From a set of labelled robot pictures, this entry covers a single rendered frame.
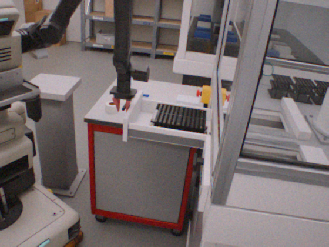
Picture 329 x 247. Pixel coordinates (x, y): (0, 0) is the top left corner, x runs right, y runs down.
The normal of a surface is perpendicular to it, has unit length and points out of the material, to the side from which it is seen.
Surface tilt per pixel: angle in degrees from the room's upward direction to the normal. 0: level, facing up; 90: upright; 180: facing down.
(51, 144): 90
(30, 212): 0
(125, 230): 0
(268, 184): 90
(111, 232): 0
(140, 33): 90
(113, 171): 90
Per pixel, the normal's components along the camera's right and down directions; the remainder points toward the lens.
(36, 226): 0.10, -0.87
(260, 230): -0.14, 0.47
